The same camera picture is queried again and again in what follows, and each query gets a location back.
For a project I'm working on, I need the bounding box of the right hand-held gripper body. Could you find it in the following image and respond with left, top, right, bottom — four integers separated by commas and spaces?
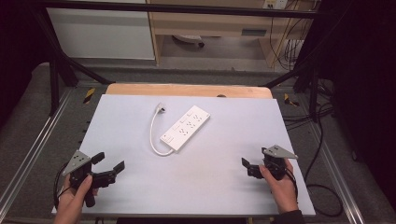
262, 145, 298, 182

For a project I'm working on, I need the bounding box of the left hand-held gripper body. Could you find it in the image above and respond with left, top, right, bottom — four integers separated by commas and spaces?
63, 149, 96, 208

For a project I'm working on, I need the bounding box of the person's right hand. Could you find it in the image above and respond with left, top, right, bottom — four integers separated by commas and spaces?
259, 158, 300, 215

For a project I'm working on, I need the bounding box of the person's left hand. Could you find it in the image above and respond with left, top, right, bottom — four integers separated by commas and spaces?
54, 174, 99, 224

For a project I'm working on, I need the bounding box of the yellow black striped tape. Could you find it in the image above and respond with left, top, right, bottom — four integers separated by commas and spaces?
82, 87, 96, 105
283, 92, 301, 107

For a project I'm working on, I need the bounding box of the white power strip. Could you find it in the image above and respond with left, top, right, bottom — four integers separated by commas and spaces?
160, 105, 211, 153

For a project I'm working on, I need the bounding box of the wooden table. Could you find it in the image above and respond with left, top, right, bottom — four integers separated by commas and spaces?
105, 82, 274, 100

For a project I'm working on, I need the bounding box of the black curtain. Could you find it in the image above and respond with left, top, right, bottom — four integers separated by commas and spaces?
295, 0, 396, 203
0, 0, 50, 129

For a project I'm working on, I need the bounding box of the white cabinet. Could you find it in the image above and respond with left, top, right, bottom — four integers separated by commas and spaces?
46, 7, 156, 61

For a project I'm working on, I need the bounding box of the light wooden desk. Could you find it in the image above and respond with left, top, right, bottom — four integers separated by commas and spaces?
146, 0, 319, 68

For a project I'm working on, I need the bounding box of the office chair base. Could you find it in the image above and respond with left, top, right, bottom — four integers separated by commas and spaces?
172, 34, 206, 49

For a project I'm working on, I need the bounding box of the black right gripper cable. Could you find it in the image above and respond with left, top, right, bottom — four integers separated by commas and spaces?
284, 167, 301, 202

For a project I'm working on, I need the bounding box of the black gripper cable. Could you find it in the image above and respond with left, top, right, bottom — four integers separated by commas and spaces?
52, 162, 72, 210
284, 167, 301, 202

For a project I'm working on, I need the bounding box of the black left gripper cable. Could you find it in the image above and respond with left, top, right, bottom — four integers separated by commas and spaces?
52, 162, 72, 210

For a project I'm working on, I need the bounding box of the black floor cable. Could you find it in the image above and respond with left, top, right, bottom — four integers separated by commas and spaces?
281, 102, 345, 218

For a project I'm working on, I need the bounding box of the aluminium floor rail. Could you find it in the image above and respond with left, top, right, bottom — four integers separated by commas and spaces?
0, 89, 75, 213
307, 122, 366, 224

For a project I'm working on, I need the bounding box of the white power strip cable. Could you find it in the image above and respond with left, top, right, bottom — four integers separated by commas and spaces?
149, 108, 176, 157

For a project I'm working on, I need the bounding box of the bundle of hanging black cables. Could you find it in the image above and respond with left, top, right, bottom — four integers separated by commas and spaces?
269, 0, 316, 72

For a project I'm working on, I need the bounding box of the white wall socket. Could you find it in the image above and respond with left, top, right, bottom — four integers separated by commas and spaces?
262, 0, 290, 10

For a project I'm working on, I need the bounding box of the black metal frame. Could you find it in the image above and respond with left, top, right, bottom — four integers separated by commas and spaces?
29, 0, 321, 118

